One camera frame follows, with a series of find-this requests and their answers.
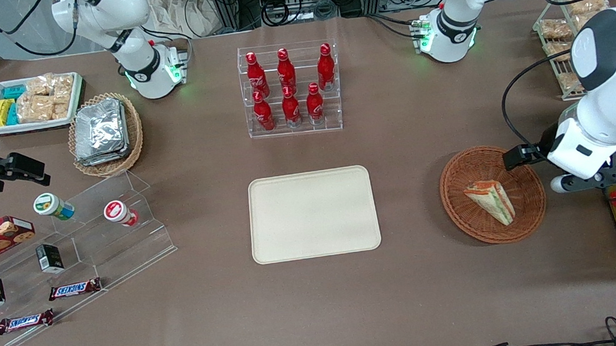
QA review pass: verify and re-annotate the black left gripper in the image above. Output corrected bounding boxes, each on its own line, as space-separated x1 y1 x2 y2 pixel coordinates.
500 122 563 172

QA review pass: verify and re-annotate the triangle sandwich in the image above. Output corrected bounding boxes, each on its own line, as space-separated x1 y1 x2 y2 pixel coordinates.
463 177 517 230

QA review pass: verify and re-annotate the white snack tray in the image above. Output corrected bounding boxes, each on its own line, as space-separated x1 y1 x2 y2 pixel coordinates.
0 71 88 137

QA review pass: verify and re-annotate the brown wicker basket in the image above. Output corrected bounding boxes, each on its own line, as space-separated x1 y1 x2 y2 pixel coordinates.
436 141 551 250

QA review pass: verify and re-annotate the light wicker basket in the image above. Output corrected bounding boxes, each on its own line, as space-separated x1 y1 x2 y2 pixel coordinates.
64 89 147 180

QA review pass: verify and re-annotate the cream rectangular tray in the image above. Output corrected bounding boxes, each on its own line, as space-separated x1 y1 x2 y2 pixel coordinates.
245 163 384 267

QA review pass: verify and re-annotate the green lid yogurt cup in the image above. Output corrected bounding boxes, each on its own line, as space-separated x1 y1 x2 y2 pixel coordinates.
32 190 76 224

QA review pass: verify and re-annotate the yellow snack packet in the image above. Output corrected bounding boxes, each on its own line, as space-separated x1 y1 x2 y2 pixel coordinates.
0 98 17 127

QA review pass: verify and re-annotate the clear rice cracker bag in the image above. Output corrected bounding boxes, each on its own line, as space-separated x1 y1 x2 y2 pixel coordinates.
51 99 73 121
25 74 55 98
52 74 77 104
16 94 56 124

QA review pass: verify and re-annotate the clear snack bag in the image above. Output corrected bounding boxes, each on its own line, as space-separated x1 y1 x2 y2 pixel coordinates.
539 17 576 41
544 39 575 61
564 0 611 18
556 69 585 96

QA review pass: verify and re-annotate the silver foil packet stack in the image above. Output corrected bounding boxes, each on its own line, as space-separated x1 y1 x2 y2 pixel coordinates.
70 97 133 168

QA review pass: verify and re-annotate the red lid yogurt cup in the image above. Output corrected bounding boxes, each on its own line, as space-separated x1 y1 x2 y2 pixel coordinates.
102 198 141 230

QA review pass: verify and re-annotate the clear acrylic step shelf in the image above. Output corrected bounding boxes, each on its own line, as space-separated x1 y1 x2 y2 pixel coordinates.
0 166 186 346

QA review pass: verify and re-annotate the snickers bar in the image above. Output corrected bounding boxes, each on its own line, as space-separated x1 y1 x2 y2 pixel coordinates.
0 308 56 336
47 277 104 302

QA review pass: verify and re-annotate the red cola bottle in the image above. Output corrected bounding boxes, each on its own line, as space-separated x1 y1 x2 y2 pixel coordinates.
281 84 303 129
305 82 327 127
315 43 338 93
245 51 271 100
252 90 277 133
276 47 299 93

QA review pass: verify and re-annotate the clear acrylic bottle rack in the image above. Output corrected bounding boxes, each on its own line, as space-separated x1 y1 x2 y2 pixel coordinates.
236 38 345 140

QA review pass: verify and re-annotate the beige cloth bag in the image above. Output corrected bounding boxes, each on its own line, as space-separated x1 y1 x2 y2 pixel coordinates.
146 0 214 43

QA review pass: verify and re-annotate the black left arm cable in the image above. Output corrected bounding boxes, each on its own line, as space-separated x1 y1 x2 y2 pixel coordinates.
497 48 582 152

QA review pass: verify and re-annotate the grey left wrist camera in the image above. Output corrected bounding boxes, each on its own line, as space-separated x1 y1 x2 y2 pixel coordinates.
549 167 616 195

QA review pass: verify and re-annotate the white wire rack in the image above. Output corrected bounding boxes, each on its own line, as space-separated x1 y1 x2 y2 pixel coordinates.
529 0 616 104

